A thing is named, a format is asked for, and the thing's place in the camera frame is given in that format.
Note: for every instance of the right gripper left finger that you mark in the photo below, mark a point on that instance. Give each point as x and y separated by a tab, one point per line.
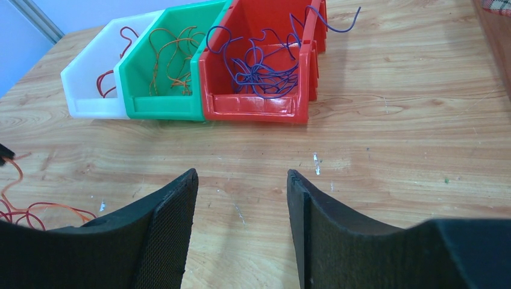
142	245

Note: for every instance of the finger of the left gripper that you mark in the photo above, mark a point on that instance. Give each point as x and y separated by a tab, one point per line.
5	154

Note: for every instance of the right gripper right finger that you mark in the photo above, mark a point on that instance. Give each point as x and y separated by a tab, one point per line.
338	247

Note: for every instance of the white plastic bin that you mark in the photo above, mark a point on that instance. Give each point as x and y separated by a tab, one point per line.
90	82

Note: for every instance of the green plastic bin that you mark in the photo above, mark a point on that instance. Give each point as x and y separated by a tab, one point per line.
160	77

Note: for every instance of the red plastic bin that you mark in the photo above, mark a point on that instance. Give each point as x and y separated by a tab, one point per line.
285	35

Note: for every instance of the wooden tray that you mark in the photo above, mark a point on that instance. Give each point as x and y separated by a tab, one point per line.
496	30

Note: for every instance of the plaid cloth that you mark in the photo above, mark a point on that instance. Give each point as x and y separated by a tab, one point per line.
499	7

